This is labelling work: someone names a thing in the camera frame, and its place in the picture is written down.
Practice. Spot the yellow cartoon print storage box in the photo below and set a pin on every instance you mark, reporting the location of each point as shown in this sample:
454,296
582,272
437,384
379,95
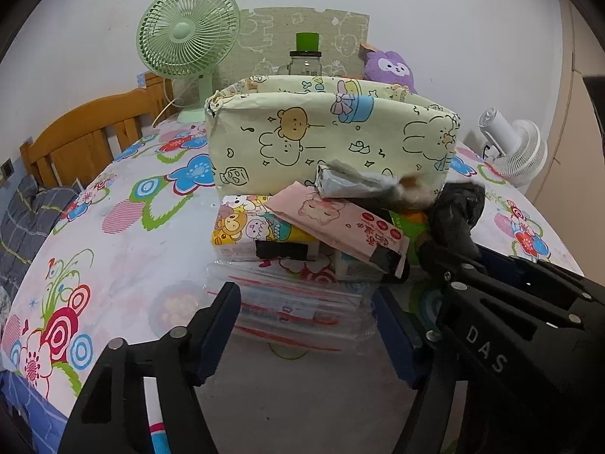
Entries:
331,137

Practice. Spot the pink cartoon packet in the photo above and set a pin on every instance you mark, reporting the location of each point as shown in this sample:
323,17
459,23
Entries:
340,217

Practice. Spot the glass jar with green cap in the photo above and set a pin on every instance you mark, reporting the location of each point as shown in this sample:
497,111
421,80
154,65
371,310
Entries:
305,56

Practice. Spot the green packet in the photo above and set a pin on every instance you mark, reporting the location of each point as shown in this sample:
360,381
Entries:
406,236

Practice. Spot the clear wrapped tissue pack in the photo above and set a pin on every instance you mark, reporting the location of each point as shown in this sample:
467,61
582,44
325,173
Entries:
293,302

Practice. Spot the printed cardboard sheet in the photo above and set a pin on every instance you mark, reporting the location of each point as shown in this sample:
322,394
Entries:
264,33

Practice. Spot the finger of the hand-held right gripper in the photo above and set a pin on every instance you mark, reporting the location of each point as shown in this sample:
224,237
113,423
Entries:
501,260
472,293

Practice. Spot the white desk fan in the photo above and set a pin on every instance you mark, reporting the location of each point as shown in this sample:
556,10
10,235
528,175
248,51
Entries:
520,151

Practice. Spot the wooden bed headboard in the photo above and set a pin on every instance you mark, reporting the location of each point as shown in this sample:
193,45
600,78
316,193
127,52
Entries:
85,127

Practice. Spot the cartoon print tissue pack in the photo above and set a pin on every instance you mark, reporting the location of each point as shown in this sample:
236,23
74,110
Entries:
236,227

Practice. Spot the wall socket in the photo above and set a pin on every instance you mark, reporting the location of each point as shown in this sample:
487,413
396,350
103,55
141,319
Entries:
8,170

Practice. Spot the black plastic bag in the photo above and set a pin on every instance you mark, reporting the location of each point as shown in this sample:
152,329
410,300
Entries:
456,217

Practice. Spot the beige wooden door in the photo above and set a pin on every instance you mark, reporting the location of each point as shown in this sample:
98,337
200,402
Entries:
567,104

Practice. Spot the white and tan soft bundle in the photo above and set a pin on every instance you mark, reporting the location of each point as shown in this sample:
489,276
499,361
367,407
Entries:
349,179

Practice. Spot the floral printed sheet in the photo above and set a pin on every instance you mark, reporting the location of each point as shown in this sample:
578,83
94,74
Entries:
118,246

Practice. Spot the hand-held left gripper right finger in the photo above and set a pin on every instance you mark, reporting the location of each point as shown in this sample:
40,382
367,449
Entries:
397,340

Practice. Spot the purple plush toy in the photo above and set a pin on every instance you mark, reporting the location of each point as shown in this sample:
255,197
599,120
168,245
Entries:
390,68

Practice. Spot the green desk fan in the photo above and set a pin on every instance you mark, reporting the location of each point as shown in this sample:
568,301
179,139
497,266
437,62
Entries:
182,33

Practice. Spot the small white box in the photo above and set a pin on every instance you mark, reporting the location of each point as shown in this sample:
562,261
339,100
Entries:
352,267

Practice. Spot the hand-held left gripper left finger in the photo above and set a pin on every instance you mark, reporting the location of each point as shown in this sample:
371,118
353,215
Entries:
217,331

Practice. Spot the grey plaid cushion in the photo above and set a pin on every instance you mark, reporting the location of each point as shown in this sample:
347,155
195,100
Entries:
28,227

